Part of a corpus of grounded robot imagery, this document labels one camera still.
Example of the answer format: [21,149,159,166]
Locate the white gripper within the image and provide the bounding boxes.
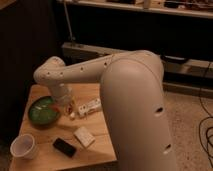
[51,84,75,116]

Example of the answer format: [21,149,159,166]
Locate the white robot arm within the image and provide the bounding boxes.
[34,50,178,171]

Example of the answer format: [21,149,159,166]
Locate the green ceramic bowl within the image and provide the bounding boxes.
[28,96,60,126]

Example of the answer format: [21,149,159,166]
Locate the wooden table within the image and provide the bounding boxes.
[9,85,116,171]

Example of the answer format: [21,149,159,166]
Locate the black smartphone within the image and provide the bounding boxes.
[53,138,77,157]

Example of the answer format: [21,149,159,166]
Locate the translucent plastic cup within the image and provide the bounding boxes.
[10,134,38,159]

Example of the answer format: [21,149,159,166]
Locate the grey metal pole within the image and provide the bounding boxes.
[63,0,75,44]

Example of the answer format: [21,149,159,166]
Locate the grey metal beam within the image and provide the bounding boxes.
[61,42,213,79]

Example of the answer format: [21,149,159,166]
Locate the black handle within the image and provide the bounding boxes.
[160,55,189,64]

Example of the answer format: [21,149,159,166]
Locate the black floor cables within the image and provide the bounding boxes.
[198,61,213,168]

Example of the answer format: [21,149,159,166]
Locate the upper wall shelf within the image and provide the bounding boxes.
[57,0,213,19]

